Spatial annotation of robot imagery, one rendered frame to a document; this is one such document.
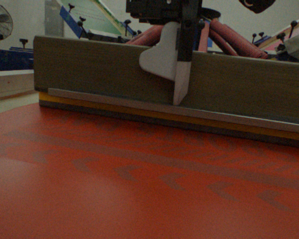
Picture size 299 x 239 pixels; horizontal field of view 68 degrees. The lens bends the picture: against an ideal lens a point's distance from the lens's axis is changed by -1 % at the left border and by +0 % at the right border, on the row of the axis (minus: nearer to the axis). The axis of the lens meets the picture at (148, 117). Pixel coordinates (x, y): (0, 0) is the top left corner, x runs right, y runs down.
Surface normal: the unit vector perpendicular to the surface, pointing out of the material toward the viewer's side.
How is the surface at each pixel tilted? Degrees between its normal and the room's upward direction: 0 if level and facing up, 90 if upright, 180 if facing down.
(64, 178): 0
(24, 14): 90
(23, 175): 0
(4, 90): 90
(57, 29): 90
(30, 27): 90
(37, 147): 0
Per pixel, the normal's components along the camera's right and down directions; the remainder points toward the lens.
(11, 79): 0.98, 0.15
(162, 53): -0.16, 0.13
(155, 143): 0.11, -0.96
